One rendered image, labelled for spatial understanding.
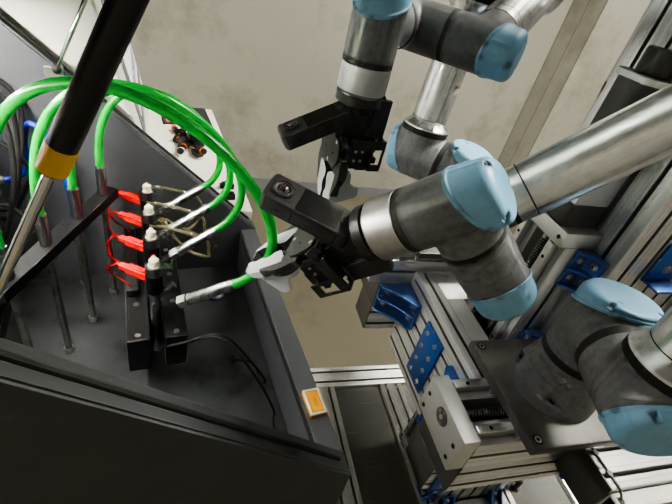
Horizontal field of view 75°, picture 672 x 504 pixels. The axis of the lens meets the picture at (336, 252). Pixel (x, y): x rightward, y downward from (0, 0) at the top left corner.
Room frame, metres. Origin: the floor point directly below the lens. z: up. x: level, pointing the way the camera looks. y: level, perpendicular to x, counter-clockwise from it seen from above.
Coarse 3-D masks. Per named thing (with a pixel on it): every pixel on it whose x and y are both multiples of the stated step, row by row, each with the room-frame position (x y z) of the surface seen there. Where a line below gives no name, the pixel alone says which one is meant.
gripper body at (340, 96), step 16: (336, 96) 0.66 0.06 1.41; (384, 96) 0.71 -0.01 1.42; (368, 112) 0.67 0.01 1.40; (384, 112) 0.68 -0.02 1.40; (352, 128) 0.66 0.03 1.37; (368, 128) 0.67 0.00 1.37; (384, 128) 0.69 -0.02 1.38; (336, 144) 0.64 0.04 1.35; (352, 144) 0.65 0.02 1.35; (368, 144) 0.66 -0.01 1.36; (384, 144) 0.67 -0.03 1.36; (336, 160) 0.63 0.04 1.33; (352, 160) 0.66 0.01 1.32; (368, 160) 0.67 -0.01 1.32
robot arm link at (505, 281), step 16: (512, 240) 0.42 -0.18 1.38; (480, 256) 0.38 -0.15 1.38; (496, 256) 0.39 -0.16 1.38; (512, 256) 0.40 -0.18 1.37; (464, 272) 0.39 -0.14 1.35; (480, 272) 0.39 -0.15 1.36; (496, 272) 0.39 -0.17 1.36; (512, 272) 0.39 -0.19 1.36; (528, 272) 0.42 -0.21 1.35; (464, 288) 0.40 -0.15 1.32; (480, 288) 0.39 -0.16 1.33; (496, 288) 0.39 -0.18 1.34; (512, 288) 0.39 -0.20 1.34; (528, 288) 0.40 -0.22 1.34; (480, 304) 0.40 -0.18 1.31; (496, 304) 0.39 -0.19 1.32; (512, 304) 0.39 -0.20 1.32; (528, 304) 0.40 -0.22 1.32; (496, 320) 0.40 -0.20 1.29
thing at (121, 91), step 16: (48, 80) 0.44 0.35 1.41; (64, 80) 0.44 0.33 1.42; (16, 96) 0.43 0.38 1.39; (32, 96) 0.44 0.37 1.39; (128, 96) 0.45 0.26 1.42; (144, 96) 0.45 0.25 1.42; (0, 112) 0.43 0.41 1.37; (160, 112) 0.45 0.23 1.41; (176, 112) 0.46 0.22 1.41; (0, 128) 0.43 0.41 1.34; (192, 128) 0.46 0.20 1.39; (208, 144) 0.46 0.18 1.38; (224, 160) 0.46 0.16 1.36; (240, 176) 0.47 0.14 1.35; (256, 192) 0.47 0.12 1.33; (272, 224) 0.47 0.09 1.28; (0, 240) 0.43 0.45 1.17; (272, 240) 0.47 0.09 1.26
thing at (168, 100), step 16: (112, 80) 0.58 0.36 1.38; (160, 96) 0.60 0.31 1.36; (48, 112) 0.53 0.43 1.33; (192, 112) 0.63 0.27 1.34; (208, 128) 0.64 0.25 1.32; (32, 144) 0.52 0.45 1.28; (224, 144) 0.65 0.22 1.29; (32, 160) 0.52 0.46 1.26; (32, 176) 0.51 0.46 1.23; (32, 192) 0.51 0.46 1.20; (240, 192) 0.67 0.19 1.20; (240, 208) 0.67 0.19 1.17; (48, 224) 0.52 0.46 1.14; (224, 224) 0.66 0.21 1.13; (48, 240) 0.51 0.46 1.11; (192, 240) 0.63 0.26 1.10; (176, 256) 0.61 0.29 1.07
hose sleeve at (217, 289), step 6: (222, 282) 0.47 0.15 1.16; (228, 282) 0.47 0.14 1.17; (204, 288) 0.47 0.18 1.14; (210, 288) 0.47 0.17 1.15; (216, 288) 0.46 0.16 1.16; (222, 288) 0.46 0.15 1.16; (228, 288) 0.46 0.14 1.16; (186, 294) 0.47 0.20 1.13; (192, 294) 0.46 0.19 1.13; (198, 294) 0.46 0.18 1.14; (204, 294) 0.46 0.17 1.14; (210, 294) 0.46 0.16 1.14; (216, 294) 0.46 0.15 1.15; (222, 294) 0.47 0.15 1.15; (186, 300) 0.46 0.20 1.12; (192, 300) 0.46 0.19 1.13; (198, 300) 0.46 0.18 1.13
